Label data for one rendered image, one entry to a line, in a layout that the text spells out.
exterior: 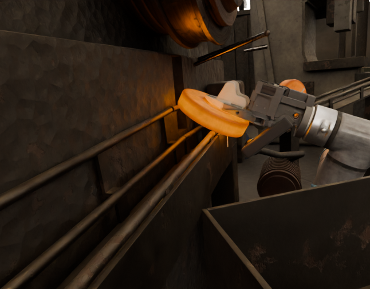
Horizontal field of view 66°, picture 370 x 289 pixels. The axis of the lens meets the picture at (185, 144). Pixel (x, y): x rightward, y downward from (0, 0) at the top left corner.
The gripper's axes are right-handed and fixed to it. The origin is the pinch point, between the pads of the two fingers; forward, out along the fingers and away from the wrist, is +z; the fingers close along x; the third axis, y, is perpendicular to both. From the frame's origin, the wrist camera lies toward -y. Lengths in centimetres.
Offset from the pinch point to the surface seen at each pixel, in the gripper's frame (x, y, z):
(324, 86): -261, 2, -50
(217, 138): 8.4, -4.8, -5.4
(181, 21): 10.1, 13.6, 6.7
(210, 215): 43.0, 0.0, -11.9
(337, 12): -238, 65, -34
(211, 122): 8.8, -2.3, -3.4
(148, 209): 36.9, -5.9, -5.1
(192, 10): 11.9, 15.5, 4.6
